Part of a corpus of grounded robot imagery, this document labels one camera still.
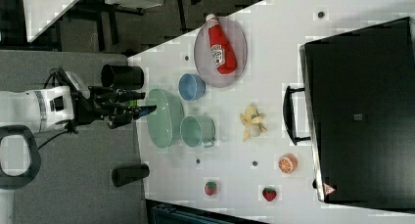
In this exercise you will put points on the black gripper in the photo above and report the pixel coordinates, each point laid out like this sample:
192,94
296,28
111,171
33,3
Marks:
87,110

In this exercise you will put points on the red toy strawberry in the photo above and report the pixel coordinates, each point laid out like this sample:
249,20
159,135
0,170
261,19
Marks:
269,194
210,188

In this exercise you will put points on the red ketchup bottle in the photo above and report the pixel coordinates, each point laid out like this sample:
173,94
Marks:
221,50

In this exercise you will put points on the yellow peeled toy banana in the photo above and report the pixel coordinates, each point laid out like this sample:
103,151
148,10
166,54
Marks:
252,122

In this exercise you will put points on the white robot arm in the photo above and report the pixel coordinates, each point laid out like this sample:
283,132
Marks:
31,112

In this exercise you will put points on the purple plate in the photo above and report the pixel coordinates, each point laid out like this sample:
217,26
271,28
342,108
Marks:
204,61

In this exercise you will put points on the green mug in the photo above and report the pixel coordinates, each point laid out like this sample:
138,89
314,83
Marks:
198,130

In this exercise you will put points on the black toaster oven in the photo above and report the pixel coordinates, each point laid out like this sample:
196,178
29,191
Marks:
359,94

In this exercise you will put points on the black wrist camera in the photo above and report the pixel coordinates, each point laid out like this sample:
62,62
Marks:
78,84

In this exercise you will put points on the green perforated colander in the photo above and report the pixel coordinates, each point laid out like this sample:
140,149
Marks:
164,123

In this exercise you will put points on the blue bowl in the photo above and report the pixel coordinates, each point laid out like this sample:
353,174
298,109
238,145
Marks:
191,87

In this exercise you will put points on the orange slice toy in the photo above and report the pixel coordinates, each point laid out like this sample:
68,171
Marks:
287,163

